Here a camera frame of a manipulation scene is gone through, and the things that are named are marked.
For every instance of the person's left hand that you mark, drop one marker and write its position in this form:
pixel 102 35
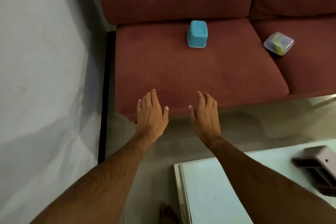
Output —
pixel 151 118

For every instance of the person's right hand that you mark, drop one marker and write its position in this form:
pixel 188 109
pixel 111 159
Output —
pixel 207 121

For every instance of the grey-blue square lidded container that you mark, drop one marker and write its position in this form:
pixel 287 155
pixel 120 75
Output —
pixel 197 34

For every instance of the white lidded container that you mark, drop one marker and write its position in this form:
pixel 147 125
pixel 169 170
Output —
pixel 278 44

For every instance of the pink plastic pen organizer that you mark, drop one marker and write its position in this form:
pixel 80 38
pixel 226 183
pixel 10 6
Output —
pixel 320 155

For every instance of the person's left forearm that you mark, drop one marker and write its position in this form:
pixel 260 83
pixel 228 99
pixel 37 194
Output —
pixel 99 187

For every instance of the person's right forearm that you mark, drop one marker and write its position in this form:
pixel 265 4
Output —
pixel 252 179

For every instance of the person's right foot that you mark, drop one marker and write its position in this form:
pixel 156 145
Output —
pixel 168 214

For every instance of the red sofa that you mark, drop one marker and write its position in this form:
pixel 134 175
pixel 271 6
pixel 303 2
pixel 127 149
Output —
pixel 197 74

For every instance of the black baseboard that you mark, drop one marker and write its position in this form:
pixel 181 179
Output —
pixel 105 100

